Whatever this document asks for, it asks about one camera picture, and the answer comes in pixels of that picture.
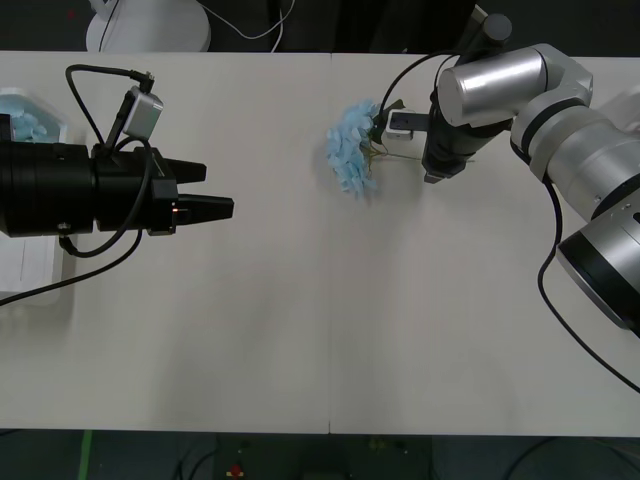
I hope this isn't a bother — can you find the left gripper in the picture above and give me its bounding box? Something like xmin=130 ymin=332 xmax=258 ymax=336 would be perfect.
xmin=92 ymin=144 xmax=235 ymax=237

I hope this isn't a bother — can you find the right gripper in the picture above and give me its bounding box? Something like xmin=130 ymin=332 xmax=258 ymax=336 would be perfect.
xmin=422 ymin=156 xmax=469 ymax=186

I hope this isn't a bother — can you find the pale blue flower with leaf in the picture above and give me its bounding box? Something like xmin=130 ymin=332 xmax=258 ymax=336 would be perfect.
xmin=0 ymin=97 xmax=64 ymax=144
xmin=325 ymin=98 xmax=425 ymax=200

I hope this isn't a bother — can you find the shallow white box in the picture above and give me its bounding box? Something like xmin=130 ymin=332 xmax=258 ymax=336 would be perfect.
xmin=592 ymin=84 xmax=640 ymax=136
xmin=0 ymin=87 xmax=76 ymax=306

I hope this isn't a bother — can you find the green floor tape strip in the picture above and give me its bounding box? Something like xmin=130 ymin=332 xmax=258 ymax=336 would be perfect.
xmin=77 ymin=429 xmax=95 ymax=480

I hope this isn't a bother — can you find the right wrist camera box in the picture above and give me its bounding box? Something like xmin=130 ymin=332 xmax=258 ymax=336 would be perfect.
xmin=383 ymin=108 xmax=432 ymax=142

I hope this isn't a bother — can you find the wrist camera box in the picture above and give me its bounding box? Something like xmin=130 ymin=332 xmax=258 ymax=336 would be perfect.
xmin=117 ymin=84 xmax=165 ymax=141
xmin=383 ymin=108 xmax=432 ymax=142

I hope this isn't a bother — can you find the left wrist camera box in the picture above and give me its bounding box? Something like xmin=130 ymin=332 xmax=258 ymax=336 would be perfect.
xmin=117 ymin=84 xmax=165 ymax=141

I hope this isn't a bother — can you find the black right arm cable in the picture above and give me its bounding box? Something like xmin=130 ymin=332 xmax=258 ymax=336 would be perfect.
xmin=378 ymin=48 xmax=640 ymax=394

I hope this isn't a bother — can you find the white floor cable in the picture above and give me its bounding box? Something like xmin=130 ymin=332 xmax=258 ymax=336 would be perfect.
xmin=199 ymin=0 xmax=297 ymax=41

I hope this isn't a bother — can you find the white round pedestal base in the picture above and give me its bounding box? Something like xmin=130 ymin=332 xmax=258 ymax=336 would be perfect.
xmin=84 ymin=0 xmax=211 ymax=54

